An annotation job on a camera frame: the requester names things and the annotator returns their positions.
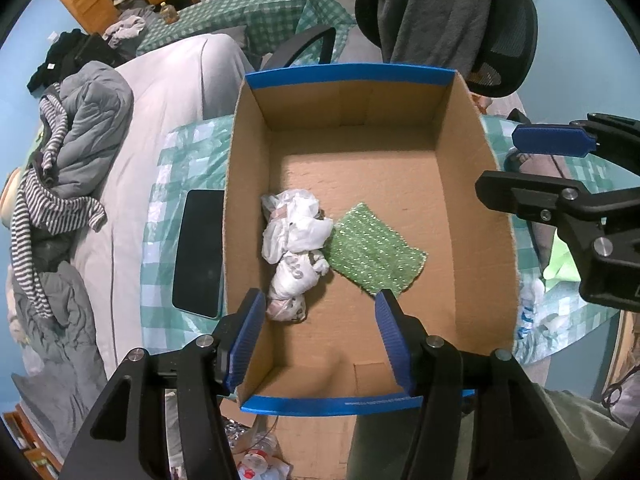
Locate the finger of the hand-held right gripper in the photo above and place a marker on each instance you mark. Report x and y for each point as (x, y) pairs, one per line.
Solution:
(550, 140)
(530, 195)

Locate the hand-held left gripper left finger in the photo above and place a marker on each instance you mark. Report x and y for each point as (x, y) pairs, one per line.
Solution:
(247, 340)

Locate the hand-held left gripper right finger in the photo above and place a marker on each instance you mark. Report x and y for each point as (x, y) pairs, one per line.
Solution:
(395, 345)

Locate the cardboard box with blue tape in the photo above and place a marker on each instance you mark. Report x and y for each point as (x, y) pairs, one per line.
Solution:
(360, 180)

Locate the light green cloth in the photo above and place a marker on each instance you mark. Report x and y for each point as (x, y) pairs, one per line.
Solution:
(557, 265)

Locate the white printed cloth bundle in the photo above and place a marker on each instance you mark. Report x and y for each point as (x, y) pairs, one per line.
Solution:
(292, 285)

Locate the white plastic packaging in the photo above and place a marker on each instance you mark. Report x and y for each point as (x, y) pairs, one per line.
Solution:
(530, 310)

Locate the green sparkly sponge cloth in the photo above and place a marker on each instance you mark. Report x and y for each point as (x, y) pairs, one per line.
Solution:
(375, 255)

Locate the black tablet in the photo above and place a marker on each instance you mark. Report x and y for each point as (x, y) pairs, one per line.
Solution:
(197, 255)

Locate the green checkered plastic tablecloth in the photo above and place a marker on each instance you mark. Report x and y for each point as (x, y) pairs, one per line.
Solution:
(165, 270)

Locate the clear plastic bottle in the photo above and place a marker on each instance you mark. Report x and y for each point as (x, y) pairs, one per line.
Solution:
(260, 457)

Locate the black mesh office chair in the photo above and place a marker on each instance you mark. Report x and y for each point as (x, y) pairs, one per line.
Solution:
(515, 25)

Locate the crumpled white plastic bag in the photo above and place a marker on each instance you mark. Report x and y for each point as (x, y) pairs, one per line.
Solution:
(295, 225)

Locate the dark grey towel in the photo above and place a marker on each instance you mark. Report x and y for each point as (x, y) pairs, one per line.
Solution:
(435, 5)

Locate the grey blanket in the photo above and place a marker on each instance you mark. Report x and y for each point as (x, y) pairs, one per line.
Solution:
(55, 360)

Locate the wooden drawer unit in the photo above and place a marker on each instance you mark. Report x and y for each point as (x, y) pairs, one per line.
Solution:
(30, 440)

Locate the grey white striped garment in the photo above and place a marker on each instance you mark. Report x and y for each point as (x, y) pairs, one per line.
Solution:
(30, 230)

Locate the grey quilted comforter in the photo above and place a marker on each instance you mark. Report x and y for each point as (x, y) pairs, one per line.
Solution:
(95, 125)

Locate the table with green checkered cloth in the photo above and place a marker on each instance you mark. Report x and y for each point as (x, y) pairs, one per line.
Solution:
(260, 15)

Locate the pile of black clothes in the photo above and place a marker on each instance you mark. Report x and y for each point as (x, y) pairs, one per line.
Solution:
(75, 55)

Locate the pile of grey clothes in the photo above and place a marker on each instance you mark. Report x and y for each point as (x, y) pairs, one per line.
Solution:
(125, 27)

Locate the amber bottle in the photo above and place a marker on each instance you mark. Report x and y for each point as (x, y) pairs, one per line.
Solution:
(169, 12)

